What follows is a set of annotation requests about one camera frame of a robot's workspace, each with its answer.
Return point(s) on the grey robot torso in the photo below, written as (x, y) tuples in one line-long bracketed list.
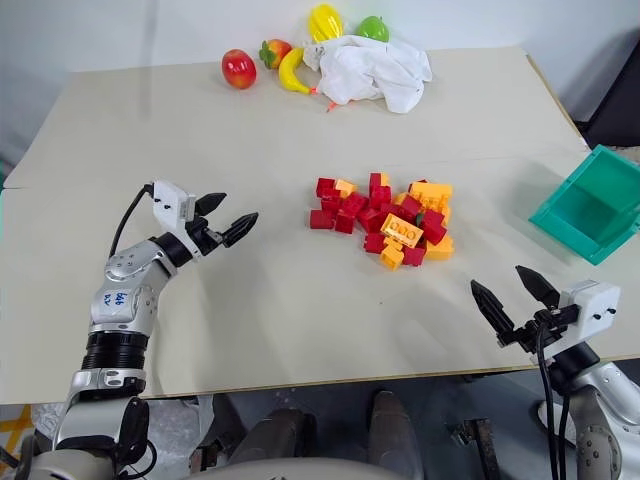
[(280, 472)]

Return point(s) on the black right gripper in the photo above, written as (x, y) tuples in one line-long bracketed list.
[(550, 320)]

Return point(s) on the yellow toy pepper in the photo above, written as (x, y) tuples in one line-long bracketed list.
[(325, 22)]

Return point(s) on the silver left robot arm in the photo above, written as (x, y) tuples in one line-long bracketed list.
[(117, 305)]

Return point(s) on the dark rounded shape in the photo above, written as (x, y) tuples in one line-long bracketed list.
[(395, 430), (272, 435)]

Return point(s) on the dark metal bracket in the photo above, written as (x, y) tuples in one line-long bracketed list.
[(480, 445)]

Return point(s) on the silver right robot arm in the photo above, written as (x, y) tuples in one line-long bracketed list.
[(595, 425)]

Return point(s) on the green plastic toy brick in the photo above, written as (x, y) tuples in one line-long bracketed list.
[(419, 218)]

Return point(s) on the red toy apple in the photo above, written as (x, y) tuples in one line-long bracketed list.
[(239, 69)]

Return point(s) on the red toy strawberry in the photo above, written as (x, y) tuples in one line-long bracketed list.
[(275, 52)]

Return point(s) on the yellow toy banana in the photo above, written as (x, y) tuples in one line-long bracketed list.
[(289, 70)]

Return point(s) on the green toy apple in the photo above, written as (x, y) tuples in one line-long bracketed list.
[(373, 29)]

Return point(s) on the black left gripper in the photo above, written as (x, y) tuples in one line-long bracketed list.
[(202, 235)]

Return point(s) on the red toy building block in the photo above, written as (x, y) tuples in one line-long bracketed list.
[(321, 220), (389, 208), (434, 227), (411, 206), (331, 204), (326, 187), (355, 202), (413, 256), (345, 222), (370, 220), (378, 192), (373, 243)]

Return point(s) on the upside-down yellow plastic toy brick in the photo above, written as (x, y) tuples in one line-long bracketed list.
[(401, 230)]

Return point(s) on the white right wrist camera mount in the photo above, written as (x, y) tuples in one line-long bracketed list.
[(597, 306)]

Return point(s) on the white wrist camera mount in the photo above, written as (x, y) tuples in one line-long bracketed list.
[(597, 306), (167, 202)]

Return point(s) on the teal plastic bin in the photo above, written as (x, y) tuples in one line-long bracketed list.
[(585, 215)]

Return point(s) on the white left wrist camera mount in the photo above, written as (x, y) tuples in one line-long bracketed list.
[(167, 202)]

